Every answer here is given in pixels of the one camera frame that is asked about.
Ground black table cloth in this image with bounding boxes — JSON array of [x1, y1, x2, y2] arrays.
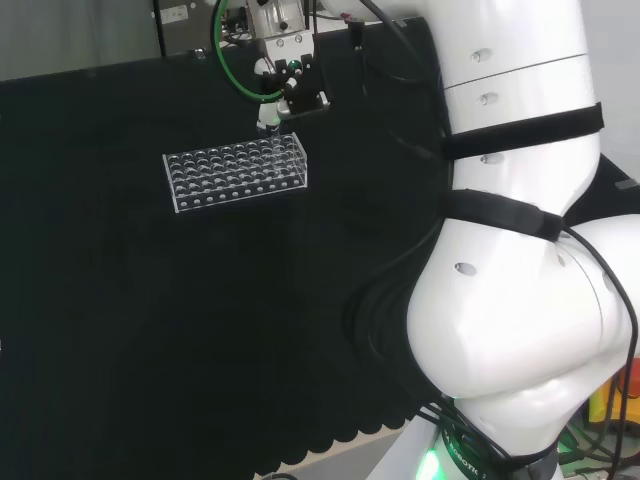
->
[[0, 16, 640, 480]]

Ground yellow emergency stop button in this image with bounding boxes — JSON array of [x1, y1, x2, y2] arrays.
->
[[587, 375, 629, 427]]

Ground clear acrylic test tube rack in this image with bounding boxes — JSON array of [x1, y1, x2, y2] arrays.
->
[[161, 131, 309, 214]]

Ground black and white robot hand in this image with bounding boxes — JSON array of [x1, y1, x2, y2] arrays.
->
[[253, 34, 333, 136]]

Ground black vertical pole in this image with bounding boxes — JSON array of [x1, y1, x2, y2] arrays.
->
[[152, 0, 168, 59]]

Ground green cable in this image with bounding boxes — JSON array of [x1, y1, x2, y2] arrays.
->
[[212, 0, 287, 105]]

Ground black cable bundle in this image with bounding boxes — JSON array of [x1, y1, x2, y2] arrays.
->
[[342, 0, 640, 480]]

